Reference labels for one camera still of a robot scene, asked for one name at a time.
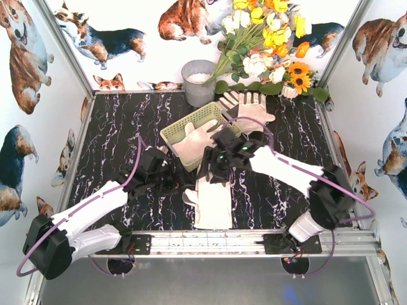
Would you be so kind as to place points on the pale green storage basket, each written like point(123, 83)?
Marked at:
point(174, 133)

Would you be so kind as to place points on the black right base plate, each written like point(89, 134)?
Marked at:
point(281, 244)

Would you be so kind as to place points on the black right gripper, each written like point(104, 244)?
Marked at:
point(209, 164)

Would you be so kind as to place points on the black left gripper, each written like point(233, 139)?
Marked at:
point(172, 183)

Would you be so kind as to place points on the small white flower pot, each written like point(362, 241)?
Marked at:
point(288, 91)

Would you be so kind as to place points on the grey metal bucket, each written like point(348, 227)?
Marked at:
point(198, 83)

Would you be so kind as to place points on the aluminium front rail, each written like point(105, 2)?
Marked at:
point(232, 243)

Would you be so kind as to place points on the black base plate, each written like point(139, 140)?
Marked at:
point(135, 244)
point(281, 244)

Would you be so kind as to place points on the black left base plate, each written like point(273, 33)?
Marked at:
point(135, 244)

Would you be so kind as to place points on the artificial flower bouquet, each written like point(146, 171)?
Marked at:
point(266, 40)

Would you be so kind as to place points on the white glove grey patch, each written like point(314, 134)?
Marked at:
point(196, 140)

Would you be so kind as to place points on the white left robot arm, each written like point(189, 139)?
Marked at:
point(54, 243)

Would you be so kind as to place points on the striped glove back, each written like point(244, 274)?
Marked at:
point(229, 104)

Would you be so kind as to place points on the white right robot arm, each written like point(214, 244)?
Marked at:
point(327, 189)

